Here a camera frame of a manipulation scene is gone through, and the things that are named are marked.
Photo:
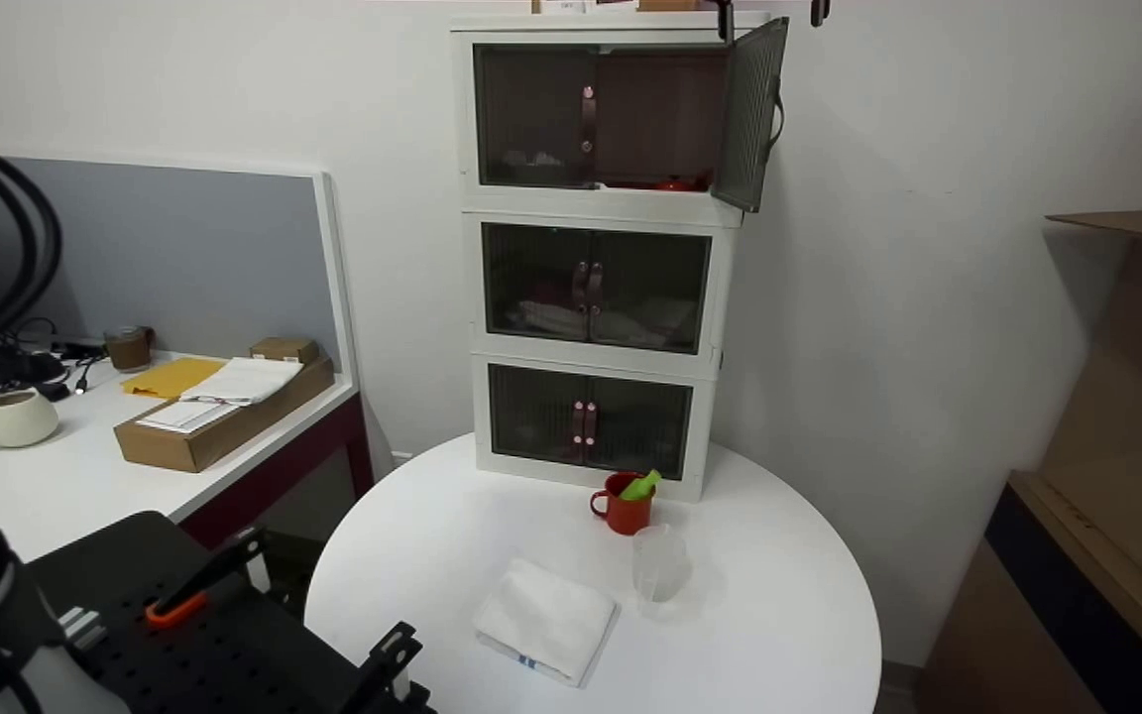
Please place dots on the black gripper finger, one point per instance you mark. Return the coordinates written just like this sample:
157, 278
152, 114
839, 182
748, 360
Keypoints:
722, 16
819, 9

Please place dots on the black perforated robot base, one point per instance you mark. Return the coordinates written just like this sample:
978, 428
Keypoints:
241, 656

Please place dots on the white three-tier storage cabinet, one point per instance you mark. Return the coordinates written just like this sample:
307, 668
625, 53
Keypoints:
601, 307

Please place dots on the green item in mug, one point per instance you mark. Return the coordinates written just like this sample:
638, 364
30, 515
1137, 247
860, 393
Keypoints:
638, 485

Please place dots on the red mug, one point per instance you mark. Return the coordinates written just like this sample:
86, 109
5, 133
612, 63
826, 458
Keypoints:
615, 515

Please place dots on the clear plastic cup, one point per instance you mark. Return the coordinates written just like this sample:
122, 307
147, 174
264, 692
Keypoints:
661, 561

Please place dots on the white framed partition panel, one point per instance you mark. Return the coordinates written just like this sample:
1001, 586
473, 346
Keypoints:
209, 258

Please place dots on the white office desk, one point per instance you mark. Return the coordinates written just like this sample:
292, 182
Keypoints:
81, 483

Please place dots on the white folded cloth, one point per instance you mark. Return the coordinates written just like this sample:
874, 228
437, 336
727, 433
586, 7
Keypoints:
546, 619

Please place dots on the yellow notepad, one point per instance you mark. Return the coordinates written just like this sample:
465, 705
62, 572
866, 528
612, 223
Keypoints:
173, 380

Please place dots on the open cardboard tray box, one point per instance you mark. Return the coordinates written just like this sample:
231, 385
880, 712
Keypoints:
227, 406

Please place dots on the small brown cup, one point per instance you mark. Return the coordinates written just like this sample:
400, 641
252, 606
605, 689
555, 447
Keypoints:
131, 346

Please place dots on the black clamp orange handle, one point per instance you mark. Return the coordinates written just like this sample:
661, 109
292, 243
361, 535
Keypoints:
219, 577

